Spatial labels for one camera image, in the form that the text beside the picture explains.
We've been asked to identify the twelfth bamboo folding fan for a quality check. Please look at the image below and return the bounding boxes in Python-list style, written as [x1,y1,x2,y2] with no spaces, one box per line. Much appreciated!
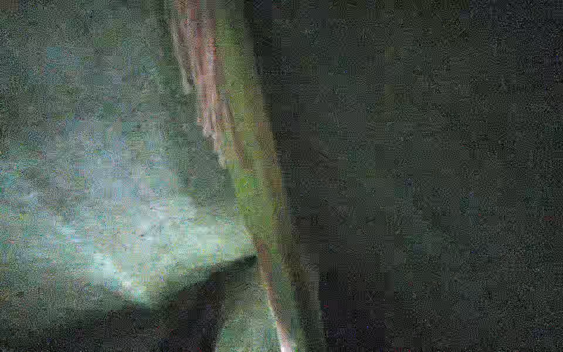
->
[170,1,326,351]

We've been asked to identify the olive green tote bag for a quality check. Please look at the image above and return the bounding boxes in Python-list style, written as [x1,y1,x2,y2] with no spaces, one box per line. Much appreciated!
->
[1,1,562,351]

